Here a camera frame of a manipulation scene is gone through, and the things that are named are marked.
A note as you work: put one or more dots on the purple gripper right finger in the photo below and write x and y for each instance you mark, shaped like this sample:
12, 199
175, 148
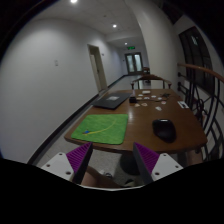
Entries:
146, 160

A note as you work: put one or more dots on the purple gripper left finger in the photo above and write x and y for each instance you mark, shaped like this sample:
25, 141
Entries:
79, 159

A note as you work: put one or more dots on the black computer mouse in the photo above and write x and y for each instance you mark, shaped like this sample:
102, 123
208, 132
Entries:
164, 129

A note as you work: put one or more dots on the green mouse pad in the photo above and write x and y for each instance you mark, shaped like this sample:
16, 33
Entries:
102, 128

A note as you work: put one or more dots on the small black box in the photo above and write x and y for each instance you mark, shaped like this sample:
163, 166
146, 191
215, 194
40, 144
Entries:
132, 100

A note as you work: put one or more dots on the dark closed laptop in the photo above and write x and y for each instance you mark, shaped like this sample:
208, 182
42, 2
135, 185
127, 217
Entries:
111, 101

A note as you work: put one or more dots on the white card on table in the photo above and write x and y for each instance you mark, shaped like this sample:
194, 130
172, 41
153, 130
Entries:
183, 105

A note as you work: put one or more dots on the wooden chair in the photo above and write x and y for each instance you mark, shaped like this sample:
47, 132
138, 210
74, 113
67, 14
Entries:
151, 77

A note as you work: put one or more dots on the double glass door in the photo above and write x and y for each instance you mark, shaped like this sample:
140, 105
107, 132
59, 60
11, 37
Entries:
134, 63

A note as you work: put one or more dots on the white side door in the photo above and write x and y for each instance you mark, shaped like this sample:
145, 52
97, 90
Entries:
97, 67

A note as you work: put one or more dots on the green exit sign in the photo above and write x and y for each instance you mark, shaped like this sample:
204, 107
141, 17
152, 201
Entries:
131, 48

